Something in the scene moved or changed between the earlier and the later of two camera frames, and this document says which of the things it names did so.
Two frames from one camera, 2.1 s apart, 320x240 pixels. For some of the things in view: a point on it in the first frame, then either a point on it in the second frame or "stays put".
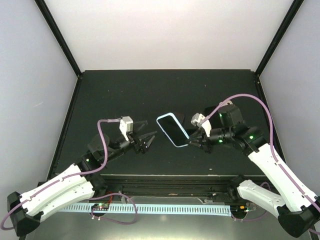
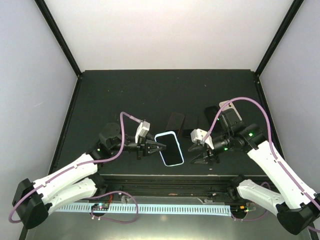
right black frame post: [274, 44] stays put
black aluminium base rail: [168, 185] stays put
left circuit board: [100, 206] stays put
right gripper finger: [195, 142] -> [199, 161]
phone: [173, 129] -> [172, 155]
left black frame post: [62, 42] stays put
